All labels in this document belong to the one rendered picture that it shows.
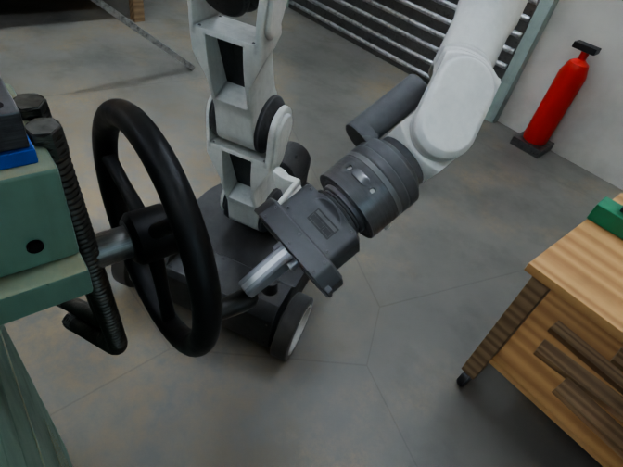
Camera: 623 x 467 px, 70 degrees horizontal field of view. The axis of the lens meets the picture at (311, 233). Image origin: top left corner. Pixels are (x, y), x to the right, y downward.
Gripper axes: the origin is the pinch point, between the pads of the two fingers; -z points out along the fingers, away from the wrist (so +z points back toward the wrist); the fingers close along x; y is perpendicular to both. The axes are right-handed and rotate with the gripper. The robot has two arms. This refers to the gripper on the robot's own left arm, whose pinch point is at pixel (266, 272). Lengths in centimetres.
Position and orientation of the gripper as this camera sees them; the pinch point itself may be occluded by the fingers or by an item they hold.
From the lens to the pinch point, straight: 47.0
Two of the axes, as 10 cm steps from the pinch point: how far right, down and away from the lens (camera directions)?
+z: 7.7, -6.3, 1.3
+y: -1.1, -3.2, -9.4
